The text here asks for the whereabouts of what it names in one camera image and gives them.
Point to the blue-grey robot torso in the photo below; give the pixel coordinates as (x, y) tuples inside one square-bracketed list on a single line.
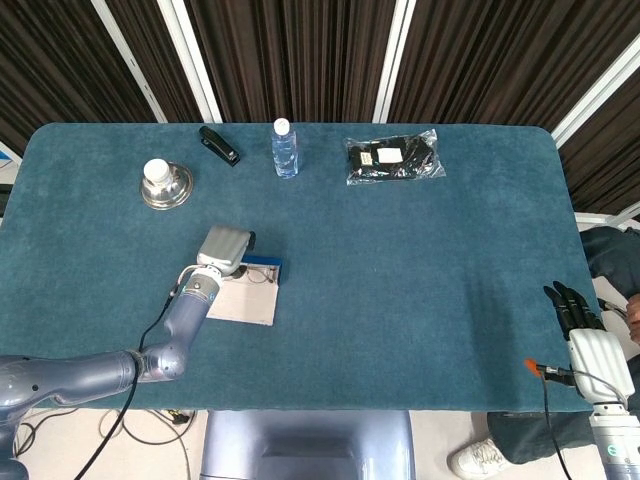
[(305, 445)]

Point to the black garment in plastic bag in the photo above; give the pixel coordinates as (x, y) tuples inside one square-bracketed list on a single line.
[(395, 160)]

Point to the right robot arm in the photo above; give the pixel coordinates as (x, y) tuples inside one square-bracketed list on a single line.
[(620, 445)]

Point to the teal table cloth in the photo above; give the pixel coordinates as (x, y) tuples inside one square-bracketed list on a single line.
[(350, 300)]

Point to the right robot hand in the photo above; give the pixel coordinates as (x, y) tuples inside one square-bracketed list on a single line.
[(597, 360)]

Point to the dark trousers leg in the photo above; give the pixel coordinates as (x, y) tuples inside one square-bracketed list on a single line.
[(535, 437), (612, 255)]

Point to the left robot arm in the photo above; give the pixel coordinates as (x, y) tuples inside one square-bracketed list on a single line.
[(100, 372)]

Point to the clear plastic water bottle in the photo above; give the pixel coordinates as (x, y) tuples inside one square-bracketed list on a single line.
[(286, 150)]

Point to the white and blue board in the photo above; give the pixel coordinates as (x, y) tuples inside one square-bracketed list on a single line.
[(7, 160)]

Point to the white frame post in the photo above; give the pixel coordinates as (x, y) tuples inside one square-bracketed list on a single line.
[(130, 60), (392, 65), (192, 65), (595, 95)]

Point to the aluminium floor frame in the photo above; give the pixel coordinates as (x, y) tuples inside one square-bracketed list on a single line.
[(595, 219)]

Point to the stainless steel bowl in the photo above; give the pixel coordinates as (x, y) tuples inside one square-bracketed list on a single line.
[(172, 194)]

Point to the black stapler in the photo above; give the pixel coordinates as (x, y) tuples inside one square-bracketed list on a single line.
[(217, 145)]

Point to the bystander bare hand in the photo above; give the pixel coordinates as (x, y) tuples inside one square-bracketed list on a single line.
[(635, 320)]

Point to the dark brown pleated curtain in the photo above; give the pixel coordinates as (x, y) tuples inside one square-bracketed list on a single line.
[(300, 60)]

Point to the white sneaker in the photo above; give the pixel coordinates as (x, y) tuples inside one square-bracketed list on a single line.
[(475, 460)]

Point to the blue printed glasses case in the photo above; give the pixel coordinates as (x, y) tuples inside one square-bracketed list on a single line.
[(250, 305)]

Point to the small white plastic jar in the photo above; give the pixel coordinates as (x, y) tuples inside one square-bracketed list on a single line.
[(157, 170)]

